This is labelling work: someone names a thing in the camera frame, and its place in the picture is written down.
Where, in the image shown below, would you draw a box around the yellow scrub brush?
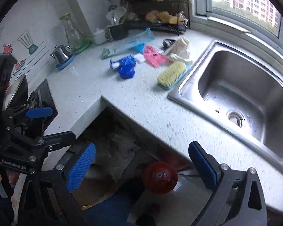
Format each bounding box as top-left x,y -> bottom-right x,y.
157,61 -> 188,90

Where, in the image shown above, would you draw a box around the pink plastic bag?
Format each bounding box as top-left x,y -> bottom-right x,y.
143,44 -> 169,68

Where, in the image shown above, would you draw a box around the blue plastic bag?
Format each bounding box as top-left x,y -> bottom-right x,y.
133,43 -> 146,54

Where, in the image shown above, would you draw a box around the blue toothbrush blister pack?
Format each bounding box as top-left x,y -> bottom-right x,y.
101,28 -> 155,59

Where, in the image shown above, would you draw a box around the red trash bucket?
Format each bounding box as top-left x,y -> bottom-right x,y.
144,162 -> 178,195

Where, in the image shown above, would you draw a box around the blue saucer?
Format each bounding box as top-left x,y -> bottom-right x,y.
55,55 -> 75,70

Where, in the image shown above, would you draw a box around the steel teapot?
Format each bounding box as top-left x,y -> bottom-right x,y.
50,45 -> 73,65

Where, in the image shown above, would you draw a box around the glass carafe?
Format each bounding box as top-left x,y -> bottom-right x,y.
60,13 -> 83,48

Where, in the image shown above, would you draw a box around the stainless steel sink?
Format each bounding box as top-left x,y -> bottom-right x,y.
169,41 -> 283,169

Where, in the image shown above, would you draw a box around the green tray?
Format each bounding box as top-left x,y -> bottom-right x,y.
72,38 -> 91,55

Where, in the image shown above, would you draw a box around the dark green utensil mug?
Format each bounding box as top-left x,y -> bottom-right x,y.
105,24 -> 129,41

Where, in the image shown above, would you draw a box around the white tissue pack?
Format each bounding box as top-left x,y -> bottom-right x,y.
133,53 -> 146,64

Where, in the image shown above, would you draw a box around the cream rubber gloves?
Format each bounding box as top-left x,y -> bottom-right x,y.
165,37 -> 193,65

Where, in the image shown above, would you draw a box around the white ladle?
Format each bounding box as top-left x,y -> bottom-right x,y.
111,6 -> 126,26

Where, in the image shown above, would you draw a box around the grey rag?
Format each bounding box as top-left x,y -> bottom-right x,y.
162,39 -> 176,50

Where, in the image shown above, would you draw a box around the ginger root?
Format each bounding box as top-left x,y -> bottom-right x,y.
145,10 -> 187,24

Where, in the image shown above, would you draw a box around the black wire rack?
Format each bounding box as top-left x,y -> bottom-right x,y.
124,0 -> 190,35

